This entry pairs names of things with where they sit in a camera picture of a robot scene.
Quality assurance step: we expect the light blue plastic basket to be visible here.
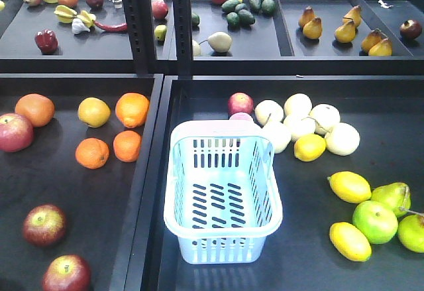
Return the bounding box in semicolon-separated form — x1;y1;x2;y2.
163;120;283;264

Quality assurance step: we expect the pink apple behind basket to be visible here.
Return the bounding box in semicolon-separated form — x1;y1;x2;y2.
227;92;254;116

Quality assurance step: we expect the yellow lemon near basket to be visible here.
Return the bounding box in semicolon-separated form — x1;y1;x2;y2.
293;134;326;162

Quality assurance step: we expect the black wood produce display stand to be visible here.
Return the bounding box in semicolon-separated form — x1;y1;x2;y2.
0;0;424;291

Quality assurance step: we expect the large orange right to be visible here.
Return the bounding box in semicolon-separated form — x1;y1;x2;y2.
115;92;150;129

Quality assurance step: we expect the small tangerine right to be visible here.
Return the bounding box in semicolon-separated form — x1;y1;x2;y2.
113;130;142;162

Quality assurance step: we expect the small tangerine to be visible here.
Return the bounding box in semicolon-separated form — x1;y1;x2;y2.
113;130;142;162
75;138;110;169

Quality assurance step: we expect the white pear large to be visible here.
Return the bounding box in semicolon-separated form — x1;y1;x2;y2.
207;31;233;53

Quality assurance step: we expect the yellow round citrus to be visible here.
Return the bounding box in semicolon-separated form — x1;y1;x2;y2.
78;97;111;128

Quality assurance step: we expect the small tangerine left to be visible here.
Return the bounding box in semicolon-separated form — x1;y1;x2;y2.
75;138;110;169

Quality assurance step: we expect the red chili pepper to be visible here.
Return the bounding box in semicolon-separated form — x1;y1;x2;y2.
94;21;127;32

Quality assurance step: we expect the yellow lemon right upper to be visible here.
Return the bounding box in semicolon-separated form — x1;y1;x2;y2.
327;171;372;204

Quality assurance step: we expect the white garlic bulb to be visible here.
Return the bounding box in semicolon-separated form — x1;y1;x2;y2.
71;18;90;34

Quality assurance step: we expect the orange behind centre apple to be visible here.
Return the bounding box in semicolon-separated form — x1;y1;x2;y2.
15;93;55;127

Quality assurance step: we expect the yellow lemon right lower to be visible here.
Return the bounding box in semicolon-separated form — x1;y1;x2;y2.
329;222;372;262

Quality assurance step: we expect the red bell pepper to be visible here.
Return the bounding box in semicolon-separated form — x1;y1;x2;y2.
34;29;58;54

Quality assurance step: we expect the green apple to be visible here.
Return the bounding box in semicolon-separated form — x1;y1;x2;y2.
352;200;398;245

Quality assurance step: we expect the red apple middle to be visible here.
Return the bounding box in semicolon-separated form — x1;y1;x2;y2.
22;204;67;247

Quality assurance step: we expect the pink red apple centre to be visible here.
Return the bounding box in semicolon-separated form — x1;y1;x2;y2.
0;113;34;152

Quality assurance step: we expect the green pear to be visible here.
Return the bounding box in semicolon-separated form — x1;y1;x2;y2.
370;182;411;218

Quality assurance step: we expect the red apple front right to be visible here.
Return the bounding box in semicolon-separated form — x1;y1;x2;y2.
42;255;91;290

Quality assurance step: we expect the dark red apple far right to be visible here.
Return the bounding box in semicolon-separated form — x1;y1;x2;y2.
399;19;423;40

